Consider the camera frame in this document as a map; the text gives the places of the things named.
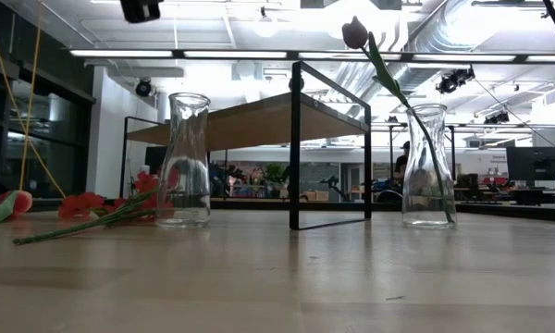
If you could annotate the clear glass vase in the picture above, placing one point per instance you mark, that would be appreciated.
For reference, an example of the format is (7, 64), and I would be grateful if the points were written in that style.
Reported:
(185, 139)
(421, 185)

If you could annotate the red artificial flower bunch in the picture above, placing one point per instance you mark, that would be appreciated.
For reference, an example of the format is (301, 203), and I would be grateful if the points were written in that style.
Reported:
(81, 205)

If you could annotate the orange pink artificial tulip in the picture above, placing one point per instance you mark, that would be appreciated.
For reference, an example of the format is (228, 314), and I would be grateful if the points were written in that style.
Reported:
(22, 201)

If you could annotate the long ceiling light strip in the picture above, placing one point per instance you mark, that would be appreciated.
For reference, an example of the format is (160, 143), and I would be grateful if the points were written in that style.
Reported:
(120, 53)

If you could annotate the black round spotlight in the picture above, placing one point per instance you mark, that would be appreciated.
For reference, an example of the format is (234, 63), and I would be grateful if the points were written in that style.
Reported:
(143, 87)

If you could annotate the white round pendant lamp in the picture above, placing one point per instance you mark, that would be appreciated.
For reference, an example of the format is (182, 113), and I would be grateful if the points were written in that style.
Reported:
(266, 25)

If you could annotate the black computer monitor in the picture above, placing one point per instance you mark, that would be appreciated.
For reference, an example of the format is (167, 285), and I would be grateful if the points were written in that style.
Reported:
(153, 157)
(536, 163)

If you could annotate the potted green plant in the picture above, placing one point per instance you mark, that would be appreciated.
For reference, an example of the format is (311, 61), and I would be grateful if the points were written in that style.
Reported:
(274, 171)

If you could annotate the person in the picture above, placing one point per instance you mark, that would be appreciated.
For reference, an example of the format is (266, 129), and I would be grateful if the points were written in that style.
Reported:
(402, 162)

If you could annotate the wooden shelf black metal frame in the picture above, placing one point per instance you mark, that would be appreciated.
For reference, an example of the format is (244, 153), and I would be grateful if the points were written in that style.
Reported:
(259, 122)

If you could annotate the black metal table frame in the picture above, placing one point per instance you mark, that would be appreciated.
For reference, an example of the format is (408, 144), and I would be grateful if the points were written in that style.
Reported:
(250, 205)

